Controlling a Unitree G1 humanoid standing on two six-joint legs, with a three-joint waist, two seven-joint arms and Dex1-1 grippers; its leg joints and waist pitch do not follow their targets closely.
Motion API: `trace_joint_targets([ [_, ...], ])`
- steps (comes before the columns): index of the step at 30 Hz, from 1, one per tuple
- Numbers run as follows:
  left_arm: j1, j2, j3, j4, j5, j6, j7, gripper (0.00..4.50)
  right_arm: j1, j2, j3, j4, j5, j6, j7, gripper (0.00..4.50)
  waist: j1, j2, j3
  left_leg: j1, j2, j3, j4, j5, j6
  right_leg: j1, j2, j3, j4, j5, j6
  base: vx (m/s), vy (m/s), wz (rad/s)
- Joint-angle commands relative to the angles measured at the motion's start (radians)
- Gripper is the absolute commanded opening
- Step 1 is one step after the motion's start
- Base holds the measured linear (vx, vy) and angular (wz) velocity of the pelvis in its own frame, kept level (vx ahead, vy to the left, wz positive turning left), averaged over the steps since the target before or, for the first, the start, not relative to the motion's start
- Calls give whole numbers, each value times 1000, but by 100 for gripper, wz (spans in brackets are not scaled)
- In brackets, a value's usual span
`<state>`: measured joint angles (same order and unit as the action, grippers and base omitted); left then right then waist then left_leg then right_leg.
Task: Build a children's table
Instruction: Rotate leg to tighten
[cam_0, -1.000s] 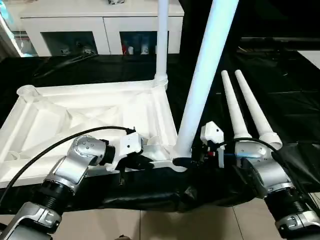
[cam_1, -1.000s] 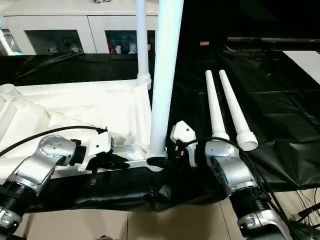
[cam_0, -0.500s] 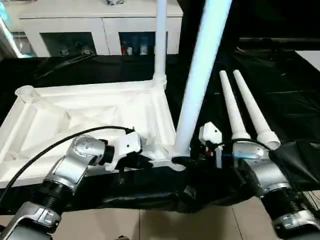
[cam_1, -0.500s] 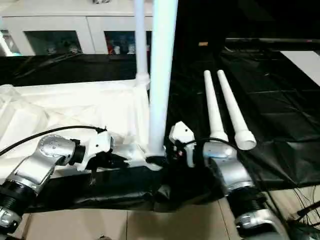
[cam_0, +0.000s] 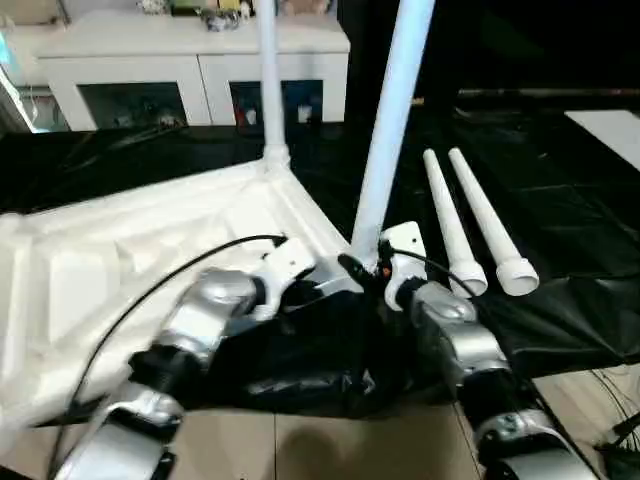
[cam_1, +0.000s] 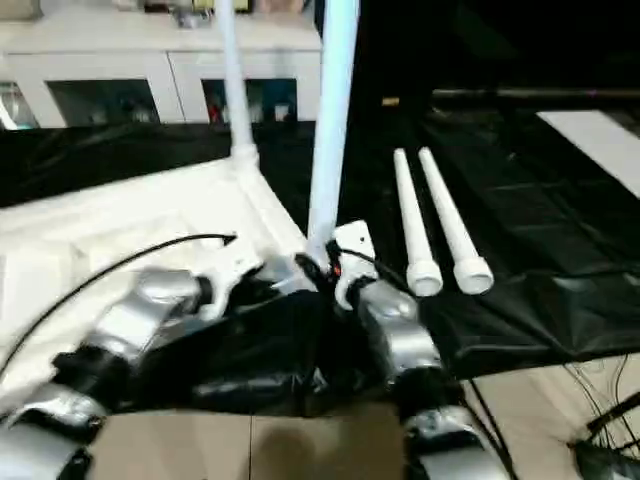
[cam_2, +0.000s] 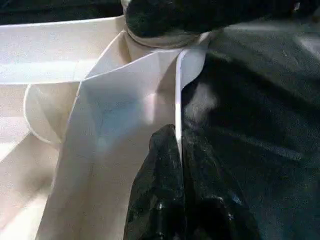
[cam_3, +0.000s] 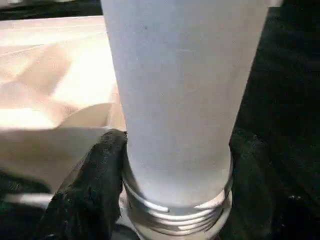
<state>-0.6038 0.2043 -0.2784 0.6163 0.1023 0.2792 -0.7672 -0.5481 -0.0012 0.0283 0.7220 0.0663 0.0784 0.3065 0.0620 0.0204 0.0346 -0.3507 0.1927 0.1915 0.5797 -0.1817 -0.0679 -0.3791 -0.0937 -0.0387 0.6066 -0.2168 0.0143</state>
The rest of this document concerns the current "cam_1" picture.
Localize brown plush toy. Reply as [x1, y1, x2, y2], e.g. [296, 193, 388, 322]
[259, 0, 301, 16]

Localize white and turquoise rack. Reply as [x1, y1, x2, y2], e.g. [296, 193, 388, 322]
[0, 79, 39, 130]

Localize white plastic table leg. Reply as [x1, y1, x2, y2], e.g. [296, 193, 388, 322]
[305, 0, 361, 261]
[215, 0, 260, 169]
[393, 148, 445, 297]
[417, 147, 495, 295]

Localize white glass-door cabinet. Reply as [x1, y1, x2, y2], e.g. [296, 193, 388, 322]
[0, 9, 324, 129]

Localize black metal bar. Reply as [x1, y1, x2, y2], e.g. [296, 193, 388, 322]
[432, 88, 640, 100]

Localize black work surface mat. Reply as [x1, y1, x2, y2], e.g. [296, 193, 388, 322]
[0, 107, 640, 416]

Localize white flat board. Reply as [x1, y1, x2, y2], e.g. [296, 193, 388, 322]
[535, 109, 640, 199]

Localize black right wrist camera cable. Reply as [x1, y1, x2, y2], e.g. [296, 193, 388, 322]
[327, 239, 516, 480]

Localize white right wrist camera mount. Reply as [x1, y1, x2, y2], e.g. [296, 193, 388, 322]
[329, 219, 376, 311]

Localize black tripod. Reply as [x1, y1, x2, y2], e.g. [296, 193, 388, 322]
[587, 399, 640, 434]

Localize white plastic table top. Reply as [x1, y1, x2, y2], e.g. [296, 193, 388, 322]
[0, 144, 321, 396]

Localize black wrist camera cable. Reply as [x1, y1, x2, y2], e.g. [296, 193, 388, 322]
[0, 232, 239, 381]
[327, 239, 516, 480]

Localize dark grey tripod base bag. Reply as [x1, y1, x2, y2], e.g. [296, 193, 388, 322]
[569, 439, 640, 480]

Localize black floor cables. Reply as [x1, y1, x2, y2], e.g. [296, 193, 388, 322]
[564, 357, 640, 441]

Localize black left wrist camera cable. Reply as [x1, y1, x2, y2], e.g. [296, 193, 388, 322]
[0, 232, 239, 381]

